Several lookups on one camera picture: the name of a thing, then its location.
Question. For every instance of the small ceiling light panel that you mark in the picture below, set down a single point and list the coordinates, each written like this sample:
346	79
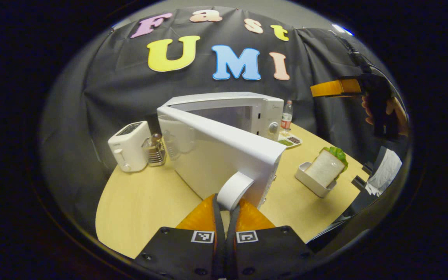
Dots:
340	29

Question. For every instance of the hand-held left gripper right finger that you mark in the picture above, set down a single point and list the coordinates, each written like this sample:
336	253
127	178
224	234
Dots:
231	241

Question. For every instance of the white microwave oven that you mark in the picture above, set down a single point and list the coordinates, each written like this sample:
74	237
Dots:
216	163

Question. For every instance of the white toaster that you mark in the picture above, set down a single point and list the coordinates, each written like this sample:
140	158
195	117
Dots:
128	149

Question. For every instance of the white cloth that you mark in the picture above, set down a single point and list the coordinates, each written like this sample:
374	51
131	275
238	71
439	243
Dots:
383	171

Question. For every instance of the white sandwich holder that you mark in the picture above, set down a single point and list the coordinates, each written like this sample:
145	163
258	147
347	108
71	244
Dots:
313	184

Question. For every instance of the lettuce sandwich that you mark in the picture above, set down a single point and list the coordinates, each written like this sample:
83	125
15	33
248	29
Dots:
325	169

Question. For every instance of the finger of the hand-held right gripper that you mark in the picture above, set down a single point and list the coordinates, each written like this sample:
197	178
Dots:
335	88

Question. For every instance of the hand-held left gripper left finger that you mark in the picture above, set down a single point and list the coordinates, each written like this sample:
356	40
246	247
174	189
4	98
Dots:
220	241

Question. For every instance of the clear plastic water bottle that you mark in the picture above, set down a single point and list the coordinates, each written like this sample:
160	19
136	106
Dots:
286	116

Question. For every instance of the white divided condiment dish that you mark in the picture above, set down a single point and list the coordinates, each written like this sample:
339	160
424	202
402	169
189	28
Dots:
291	140

